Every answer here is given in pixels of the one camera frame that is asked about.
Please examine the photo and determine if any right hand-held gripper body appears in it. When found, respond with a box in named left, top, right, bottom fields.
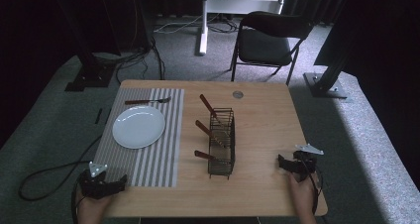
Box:
left=286, top=143, right=325, bottom=182

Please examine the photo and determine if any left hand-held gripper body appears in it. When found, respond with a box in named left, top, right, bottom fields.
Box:
left=78, top=162, right=116, bottom=200

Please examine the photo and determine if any black wire cutlery rack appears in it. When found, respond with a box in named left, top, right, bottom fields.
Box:
left=207, top=107, right=237, bottom=180

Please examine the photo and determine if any wooden-handled knife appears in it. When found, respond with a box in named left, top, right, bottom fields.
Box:
left=199, top=93, right=229, bottom=130
left=194, top=119, right=229, bottom=149
left=193, top=150, right=217, bottom=163

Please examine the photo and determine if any person's left hand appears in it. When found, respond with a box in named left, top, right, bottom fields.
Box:
left=75, top=186, right=114, bottom=224

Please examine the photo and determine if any person's right hand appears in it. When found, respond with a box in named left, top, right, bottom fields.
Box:
left=286, top=170, right=321, bottom=224

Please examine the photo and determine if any white round plate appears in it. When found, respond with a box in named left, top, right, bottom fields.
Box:
left=112, top=105, right=166, bottom=150

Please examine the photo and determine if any grey striped placemat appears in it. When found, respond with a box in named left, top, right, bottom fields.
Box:
left=92, top=87, right=185, bottom=188

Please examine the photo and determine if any black metal stand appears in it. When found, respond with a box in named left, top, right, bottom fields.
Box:
left=49, top=0, right=122, bottom=93
left=302, top=0, right=374, bottom=100

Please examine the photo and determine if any black folding chair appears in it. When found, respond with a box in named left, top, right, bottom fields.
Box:
left=230, top=10, right=314, bottom=86

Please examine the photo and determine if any white metal stand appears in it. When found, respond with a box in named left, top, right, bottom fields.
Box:
left=197, top=0, right=289, bottom=56

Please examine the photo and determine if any black cable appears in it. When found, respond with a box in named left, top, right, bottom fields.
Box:
left=18, top=134, right=104, bottom=202
left=298, top=154, right=325, bottom=215

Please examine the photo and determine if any wooden-handled fork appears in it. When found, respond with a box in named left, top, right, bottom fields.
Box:
left=124, top=96, right=172, bottom=106

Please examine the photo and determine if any bundle of floor cables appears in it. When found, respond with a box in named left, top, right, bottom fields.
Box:
left=93, top=0, right=240, bottom=84

